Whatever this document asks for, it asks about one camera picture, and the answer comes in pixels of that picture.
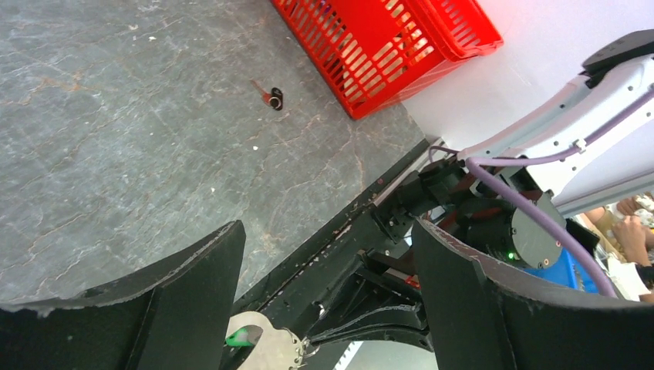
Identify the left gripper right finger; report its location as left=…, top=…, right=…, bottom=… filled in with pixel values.
left=412, top=220, right=653, bottom=369

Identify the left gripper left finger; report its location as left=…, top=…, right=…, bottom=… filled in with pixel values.
left=1, top=220, right=246, bottom=369

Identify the green capped key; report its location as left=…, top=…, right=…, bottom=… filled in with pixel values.
left=224, top=328, right=255, bottom=348

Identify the leopard print wrist strap keyring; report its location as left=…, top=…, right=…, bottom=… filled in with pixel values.
left=221, top=311, right=313, bottom=369

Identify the black capped key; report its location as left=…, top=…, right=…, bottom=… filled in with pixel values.
left=250, top=79, right=284, bottom=111

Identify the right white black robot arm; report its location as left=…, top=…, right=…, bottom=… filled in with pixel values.
left=372, top=29, right=653, bottom=269

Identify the blue bin outside cell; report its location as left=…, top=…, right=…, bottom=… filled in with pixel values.
left=524, top=249, right=599, bottom=294

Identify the person outside cell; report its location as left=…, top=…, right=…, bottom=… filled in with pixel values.
left=582, top=193, right=654, bottom=303

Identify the red plastic basket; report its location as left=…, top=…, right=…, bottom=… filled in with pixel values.
left=272, top=0, right=504, bottom=119

